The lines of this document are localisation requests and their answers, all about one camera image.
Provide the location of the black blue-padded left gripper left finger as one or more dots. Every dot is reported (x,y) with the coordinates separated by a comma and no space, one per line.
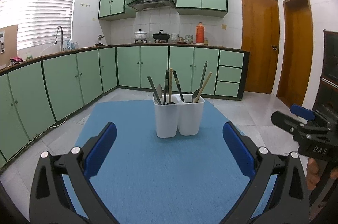
(61,191)

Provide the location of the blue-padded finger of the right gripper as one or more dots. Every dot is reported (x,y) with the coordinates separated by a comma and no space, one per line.
(291,124)

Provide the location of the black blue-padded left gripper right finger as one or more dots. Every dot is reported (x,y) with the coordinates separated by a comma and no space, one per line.
(276,191)

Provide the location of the light wooden chopstick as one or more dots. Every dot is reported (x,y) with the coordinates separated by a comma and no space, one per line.
(203,87)
(170,87)

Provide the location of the dark grey chopstick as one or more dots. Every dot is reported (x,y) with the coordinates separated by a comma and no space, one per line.
(203,74)

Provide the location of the small steel spoon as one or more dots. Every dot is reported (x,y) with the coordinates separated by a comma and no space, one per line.
(194,95)

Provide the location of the black chopstick with silver band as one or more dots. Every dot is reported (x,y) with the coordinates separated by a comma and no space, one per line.
(178,85)

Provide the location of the black chopstick with gold band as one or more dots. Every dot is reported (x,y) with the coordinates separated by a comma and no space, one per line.
(165,87)

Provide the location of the large steel spoon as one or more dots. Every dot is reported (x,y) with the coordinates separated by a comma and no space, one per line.
(160,92)

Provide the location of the green lower kitchen cabinets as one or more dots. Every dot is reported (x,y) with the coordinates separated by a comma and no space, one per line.
(37,94)

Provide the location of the person's hand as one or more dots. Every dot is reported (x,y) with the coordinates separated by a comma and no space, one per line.
(313,176)

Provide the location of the dark glass cabinet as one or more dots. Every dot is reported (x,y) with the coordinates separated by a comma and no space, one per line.
(326,99)

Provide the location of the brown wooden door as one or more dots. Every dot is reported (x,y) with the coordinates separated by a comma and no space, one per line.
(297,53)
(260,37)

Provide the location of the blue table mat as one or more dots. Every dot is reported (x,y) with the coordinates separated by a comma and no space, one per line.
(183,179)

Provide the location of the white double utensil holder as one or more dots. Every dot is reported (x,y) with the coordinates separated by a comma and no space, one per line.
(182,116)

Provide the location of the orange thermos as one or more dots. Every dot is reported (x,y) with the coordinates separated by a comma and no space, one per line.
(199,33)

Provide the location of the steel sink faucet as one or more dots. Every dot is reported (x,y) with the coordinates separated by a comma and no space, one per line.
(59,35)

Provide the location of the black wok pot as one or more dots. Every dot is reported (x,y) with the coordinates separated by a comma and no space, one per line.
(161,37)

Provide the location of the white cooking pot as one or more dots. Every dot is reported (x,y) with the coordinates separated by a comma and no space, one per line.
(140,36)

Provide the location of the black range hood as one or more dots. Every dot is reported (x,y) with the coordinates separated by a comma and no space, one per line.
(141,5)

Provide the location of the window blinds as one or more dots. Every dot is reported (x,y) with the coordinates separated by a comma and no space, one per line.
(37,20)

